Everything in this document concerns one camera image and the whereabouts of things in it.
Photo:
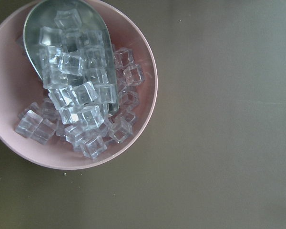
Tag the clear acrylic ice cubes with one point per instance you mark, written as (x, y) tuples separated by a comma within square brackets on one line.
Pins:
[(89, 133)]

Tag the metal ice scoop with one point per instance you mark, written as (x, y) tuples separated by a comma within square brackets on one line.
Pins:
[(35, 33)]

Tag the pink bowl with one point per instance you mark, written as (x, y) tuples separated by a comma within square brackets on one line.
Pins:
[(19, 86)]

